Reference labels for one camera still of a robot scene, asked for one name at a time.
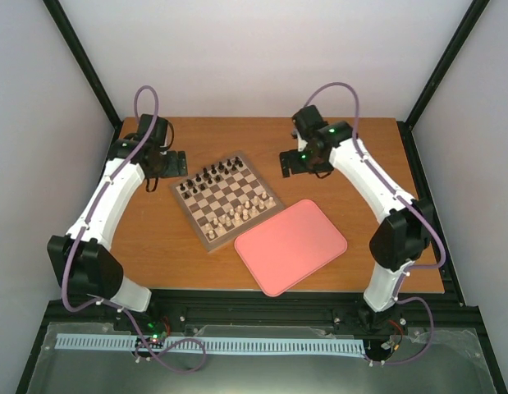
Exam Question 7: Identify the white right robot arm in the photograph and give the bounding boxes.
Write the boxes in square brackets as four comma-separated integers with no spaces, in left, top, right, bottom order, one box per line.
[292,105,434,332]

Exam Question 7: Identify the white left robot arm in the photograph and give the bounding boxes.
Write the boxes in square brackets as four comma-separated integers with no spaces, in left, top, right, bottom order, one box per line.
[47,114,186,331]

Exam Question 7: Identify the wooden chess board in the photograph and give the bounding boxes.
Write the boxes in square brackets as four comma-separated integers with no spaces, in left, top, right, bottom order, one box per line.
[170,151,286,253]

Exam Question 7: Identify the pink plastic tray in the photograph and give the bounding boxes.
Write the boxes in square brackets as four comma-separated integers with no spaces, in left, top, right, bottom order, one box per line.
[234,199,348,297]

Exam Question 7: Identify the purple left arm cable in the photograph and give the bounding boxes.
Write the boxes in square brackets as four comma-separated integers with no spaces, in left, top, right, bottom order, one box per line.
[61,85,207,373]

